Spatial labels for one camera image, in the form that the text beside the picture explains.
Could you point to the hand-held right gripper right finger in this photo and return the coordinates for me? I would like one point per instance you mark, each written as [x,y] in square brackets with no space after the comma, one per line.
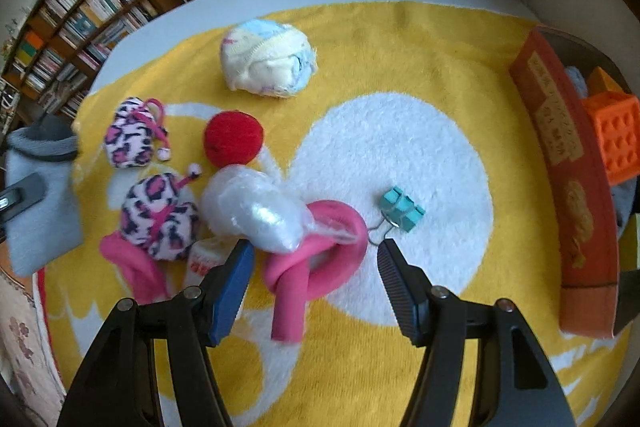
[400,292]

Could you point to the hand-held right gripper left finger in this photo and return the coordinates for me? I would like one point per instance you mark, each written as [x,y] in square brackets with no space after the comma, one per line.
[232,292]

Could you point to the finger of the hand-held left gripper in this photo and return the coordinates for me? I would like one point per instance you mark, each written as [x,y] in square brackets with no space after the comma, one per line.
[22,194]

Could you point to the light grey sock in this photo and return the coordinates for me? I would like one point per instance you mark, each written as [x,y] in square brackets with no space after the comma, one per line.
[45,217]

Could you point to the pink knotted foam tube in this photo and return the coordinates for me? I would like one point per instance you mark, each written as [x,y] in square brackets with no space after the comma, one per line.
[300,277]

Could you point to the teal binder clip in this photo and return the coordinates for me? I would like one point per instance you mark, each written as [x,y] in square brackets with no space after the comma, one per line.
[400,207]

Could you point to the white plastic bag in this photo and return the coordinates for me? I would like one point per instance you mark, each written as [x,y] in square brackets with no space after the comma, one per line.
[250,207]

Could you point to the pink leopard print sock ball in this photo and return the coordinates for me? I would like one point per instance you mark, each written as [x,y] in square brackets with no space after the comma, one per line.
[160,217]
[132,137]

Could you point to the red knitted ball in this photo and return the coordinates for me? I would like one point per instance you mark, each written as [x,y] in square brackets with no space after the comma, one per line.
[232,137]

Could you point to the orange cardboard box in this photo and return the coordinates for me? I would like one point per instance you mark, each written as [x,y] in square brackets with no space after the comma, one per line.
[565,157]

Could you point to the pastel white sock ball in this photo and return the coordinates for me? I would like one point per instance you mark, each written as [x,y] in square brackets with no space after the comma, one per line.
[270,57]

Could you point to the yellow green block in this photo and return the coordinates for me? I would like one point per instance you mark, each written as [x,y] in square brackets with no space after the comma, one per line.
[632,239]

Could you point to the large orange toy cube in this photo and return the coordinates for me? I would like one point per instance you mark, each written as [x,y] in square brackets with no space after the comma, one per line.
[620,137]

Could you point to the beige patterned quilt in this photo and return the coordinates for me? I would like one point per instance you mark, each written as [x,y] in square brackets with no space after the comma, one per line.
[25,347]

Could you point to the rows of books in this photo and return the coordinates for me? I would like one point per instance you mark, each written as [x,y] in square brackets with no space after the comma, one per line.
[90,17]

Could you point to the yellow and white blanket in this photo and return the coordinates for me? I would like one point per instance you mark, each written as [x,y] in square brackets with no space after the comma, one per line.
[400,82]

